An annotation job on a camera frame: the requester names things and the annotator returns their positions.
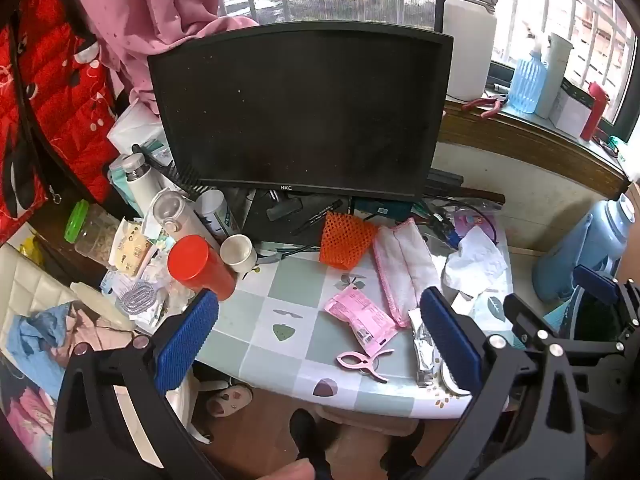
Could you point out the white thermos flask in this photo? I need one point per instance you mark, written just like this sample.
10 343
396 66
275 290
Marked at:
142 185

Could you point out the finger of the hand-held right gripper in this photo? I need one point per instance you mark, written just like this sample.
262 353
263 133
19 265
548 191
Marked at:
522 317
595 282

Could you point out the orange mesh net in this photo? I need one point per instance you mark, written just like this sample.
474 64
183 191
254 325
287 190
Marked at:
345 240

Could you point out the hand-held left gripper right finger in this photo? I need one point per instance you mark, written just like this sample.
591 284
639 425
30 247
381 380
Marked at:
450 340

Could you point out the black computer monitor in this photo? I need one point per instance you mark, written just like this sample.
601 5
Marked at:
300 110

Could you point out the red padded jacket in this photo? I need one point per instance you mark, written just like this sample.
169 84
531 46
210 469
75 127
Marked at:
55 85

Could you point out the blue ribbed pump bottle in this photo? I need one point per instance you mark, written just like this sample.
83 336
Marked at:
527 85

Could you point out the brown wooden strip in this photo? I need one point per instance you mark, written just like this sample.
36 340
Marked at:
482 195

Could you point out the black flat box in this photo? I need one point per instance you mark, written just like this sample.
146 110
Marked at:
445 180

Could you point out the clear jar with green lid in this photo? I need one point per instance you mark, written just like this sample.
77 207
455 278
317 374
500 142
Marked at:
92 235

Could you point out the white tape roll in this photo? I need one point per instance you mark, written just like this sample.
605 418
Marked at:
450 385

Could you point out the yellow tissue packet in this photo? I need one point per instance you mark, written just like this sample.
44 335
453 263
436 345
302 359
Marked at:
131 250

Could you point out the checkered floral tablecloth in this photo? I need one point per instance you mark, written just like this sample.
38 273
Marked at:
295 290

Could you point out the pink slipper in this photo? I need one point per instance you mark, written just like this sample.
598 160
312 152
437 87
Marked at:
227 400

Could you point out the black marker pen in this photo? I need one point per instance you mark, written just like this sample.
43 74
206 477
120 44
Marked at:
317 216

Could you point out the white bottle with clear cap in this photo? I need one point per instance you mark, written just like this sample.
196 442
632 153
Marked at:
172 210

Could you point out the blue thermos jug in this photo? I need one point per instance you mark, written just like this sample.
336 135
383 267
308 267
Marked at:
575 250

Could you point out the pale pink garment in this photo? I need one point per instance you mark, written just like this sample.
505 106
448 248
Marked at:
95 335

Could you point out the red slim bottle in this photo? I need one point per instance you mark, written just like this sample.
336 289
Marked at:
594 110

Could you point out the white tumbler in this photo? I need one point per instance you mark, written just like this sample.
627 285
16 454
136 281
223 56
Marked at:
557 60

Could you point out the white ceramic cup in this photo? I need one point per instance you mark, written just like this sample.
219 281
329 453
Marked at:
239 255

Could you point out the pink snack packet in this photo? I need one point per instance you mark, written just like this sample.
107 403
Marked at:
362 315

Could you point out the pile of small paper packets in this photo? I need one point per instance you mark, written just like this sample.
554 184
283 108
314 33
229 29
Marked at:
167 300

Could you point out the large white water bottle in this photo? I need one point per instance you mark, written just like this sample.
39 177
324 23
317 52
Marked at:
467 40

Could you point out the white padded chair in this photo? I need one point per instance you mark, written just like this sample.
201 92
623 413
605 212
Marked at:
30 280

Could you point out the white bottle with teal label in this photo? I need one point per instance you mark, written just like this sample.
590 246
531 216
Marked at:
215 215

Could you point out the wooden windowsill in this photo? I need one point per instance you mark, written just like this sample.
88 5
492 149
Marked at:
525 145

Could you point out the pink hanging cloth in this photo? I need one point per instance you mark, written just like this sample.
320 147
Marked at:
140 5

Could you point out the pink towel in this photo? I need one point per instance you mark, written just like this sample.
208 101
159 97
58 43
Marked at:
405 270

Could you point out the blue crumpled cloth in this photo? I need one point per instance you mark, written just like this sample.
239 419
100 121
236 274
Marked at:
40 335

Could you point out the white cardboard box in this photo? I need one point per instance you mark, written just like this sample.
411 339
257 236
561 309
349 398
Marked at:
570 107

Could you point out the red cylindrical cup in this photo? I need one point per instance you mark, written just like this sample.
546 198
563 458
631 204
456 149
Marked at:
197 267

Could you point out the silver foil wrapper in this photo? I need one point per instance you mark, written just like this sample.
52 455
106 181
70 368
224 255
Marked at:
424 350

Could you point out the black metal rack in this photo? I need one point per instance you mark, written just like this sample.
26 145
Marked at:
172 172

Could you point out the pink plastic clip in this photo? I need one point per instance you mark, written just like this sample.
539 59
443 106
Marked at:
357 360

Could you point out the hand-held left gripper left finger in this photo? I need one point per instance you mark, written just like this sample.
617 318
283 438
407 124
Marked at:
187 340

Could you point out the pink printed blanket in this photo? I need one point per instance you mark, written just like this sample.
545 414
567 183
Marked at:
25 425

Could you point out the purple printed pouch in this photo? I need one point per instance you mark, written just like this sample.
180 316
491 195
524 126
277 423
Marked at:
470 220

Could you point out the white tissue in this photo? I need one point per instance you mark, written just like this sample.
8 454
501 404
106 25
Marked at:
475 260

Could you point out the white tissue box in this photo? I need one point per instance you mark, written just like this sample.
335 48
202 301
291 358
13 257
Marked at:
135 127

